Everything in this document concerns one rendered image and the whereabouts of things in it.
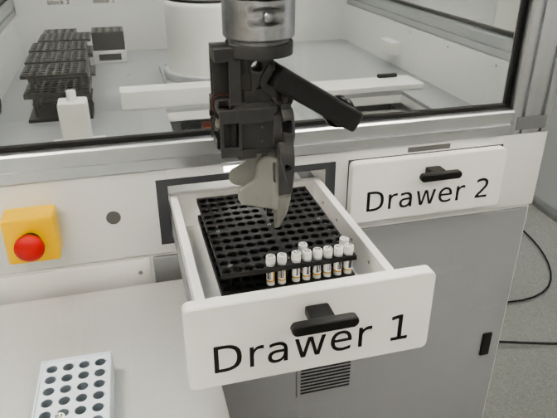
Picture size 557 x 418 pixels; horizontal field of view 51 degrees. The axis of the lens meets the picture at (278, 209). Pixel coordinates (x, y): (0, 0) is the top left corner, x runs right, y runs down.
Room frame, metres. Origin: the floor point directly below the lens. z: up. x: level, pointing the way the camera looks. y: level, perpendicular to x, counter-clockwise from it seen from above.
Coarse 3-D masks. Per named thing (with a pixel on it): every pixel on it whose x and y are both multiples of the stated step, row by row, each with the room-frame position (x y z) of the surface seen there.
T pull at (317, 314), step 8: (320, 304) 0.52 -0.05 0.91; (328, 304) 0.52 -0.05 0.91; (312, 312) 0.50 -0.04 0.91; (320, 312) 0.50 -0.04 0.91; (328, 312) 0.50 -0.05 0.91; (352, 312) 0.50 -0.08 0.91; (304, 320) 0.49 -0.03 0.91; (312, 320) 0.49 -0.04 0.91; (320, 320) 0.49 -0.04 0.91; (328, 320) 0.49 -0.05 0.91; (336, 320) 0.49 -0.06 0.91; (344, 320) 0.49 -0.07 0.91; (352, 320) 0.49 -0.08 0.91; (296, 328) 0.48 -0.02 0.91; (304, 328) 0.48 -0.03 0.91; (312, 328) 0.48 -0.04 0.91; (320, 328) 0.48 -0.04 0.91; (328, 328) 0.49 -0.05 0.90; (336, 328) 0.49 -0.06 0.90; (296, 336) 0.48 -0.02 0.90
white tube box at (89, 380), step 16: (48, 368) 0.55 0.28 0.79; (64, 368) 0.55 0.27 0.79; (80, 368) 0.54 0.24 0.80; (96, 368) 0.54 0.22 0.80; (112, 368) 0.55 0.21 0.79; (48, 384) 0.52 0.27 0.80; (64, 384) 0.52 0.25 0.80; (80, 384) 0.52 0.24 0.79; (96, 384) 0.52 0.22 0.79; (112, 384) 0.53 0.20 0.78; (48, 400) 0.49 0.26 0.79; (64, 400) 0.50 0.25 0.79; (80, 400) 0.50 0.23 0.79; (96, 400) 0.49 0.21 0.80; (112, 400) 0.51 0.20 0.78; (32, 416) 0.47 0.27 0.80; (48, 416) 0.48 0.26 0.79; (80, 416) 0.47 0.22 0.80; (96, 416) 0.47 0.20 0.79; (112, 416) 0.49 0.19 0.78
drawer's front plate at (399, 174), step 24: (360, 168) 0.88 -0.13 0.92; (384, 168) 0.89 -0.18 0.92; (408, 168) 0.90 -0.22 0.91; (456, 168) 0.92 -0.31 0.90; (480, 168) 0.94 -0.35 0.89; (504, 168) 0.95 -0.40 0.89; (360, 192) 0.88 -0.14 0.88; (384, 192) 0.89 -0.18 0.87; (432, 192) 0.91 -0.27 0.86; (360, 216) 0.88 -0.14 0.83; (384, 216) 0.89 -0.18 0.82
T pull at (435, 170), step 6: (426, 168) 0.90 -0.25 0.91; (432, 168) 0.90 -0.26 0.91; (438, 168) 0.90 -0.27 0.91; (420, 174) 0.88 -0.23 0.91; (426, 174) 0.87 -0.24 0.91; (432, 174) 0.87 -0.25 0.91; (438, 174) 0.87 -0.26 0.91; (444, 174) 0.88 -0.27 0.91; (450, 174) 0.88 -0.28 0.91; (456, 174) 0.88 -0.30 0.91; (462, 174) 0.89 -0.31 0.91; (426, 180) 0.87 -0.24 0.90; (432, 180) 0.87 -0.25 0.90; (438, 180) 0.88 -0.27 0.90
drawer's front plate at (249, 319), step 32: (288, 288) 0.52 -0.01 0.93; (320, 288) 0.52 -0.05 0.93; (352, 288) 0.53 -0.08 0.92; (384, 288) 0.54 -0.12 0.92; (416, 288) 0.55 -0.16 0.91; (192, 320) 0.48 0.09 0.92; (224, 320) 0.49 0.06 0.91; (256, 320) 0.50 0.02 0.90; (288, 320) 0.51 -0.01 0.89; (384, 320) 0.54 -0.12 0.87; (416, 320) 0.55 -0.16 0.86; (192, 352) 0.48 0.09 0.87; (224, 352) 0.49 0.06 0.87; (256, 352) 0.50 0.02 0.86; (288, 352) 0.51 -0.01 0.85; (320, 352) 0.52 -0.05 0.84; (352, 352) 0.53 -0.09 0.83; (384, 352) 0.54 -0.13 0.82; (192, 384) 0.48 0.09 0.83; (224, 384) 0.49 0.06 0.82
